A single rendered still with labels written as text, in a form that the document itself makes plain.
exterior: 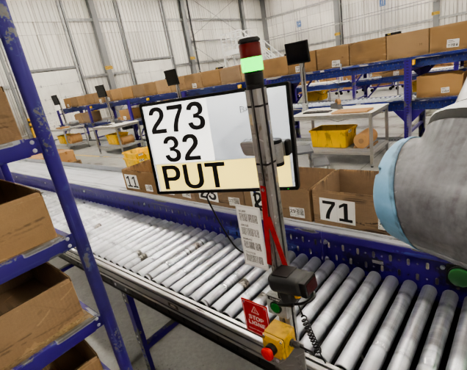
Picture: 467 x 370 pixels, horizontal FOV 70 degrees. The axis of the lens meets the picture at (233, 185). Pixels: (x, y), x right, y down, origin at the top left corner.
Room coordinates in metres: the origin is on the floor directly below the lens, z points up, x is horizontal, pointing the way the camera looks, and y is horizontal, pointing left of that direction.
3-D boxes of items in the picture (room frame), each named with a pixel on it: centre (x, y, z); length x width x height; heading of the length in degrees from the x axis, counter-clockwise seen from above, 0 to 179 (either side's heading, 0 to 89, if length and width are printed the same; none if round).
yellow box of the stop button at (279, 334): (0.75, -0.08, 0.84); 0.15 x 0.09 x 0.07; 47
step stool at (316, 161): (4.53, -1.12, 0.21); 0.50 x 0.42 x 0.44; 81
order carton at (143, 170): (2.44, 0.58, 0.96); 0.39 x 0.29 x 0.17; 48
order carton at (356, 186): (1.35, -0.58, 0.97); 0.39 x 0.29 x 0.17; 47
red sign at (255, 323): (0.84, -0.02, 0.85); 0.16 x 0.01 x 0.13; 47
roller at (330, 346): (0.96, -0.34, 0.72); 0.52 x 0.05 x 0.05; 137
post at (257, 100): (0.81, -0.09, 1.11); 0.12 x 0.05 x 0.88; 47
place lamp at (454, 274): (0.93, -0.71, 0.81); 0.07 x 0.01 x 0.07; 47
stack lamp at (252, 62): (0.82, -0.09, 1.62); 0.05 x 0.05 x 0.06
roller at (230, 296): (1.27, 0.00, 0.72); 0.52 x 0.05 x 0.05; 137
